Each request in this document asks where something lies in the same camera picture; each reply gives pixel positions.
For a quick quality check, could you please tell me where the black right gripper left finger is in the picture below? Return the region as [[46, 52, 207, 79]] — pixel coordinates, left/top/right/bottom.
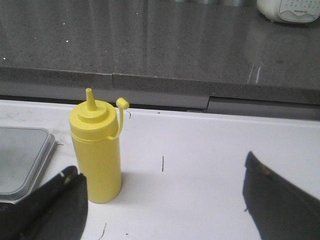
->
[[0, 165, 88, 240]]

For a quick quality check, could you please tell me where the silver electronic kitchen scale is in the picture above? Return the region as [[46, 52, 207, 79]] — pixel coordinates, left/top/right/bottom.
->
[[0, 126, 56, 204]]

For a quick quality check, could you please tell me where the yellow squeeze bottle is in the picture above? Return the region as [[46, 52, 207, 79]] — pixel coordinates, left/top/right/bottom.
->
[[68, 88, 130, 204]]

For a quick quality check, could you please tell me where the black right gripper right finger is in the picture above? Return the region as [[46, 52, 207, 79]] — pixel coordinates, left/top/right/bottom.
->
[[242, 152, 320, 240]]

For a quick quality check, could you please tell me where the white appliance on counter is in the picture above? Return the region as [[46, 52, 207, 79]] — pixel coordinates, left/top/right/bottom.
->
[[256, 0, 320, 24]]

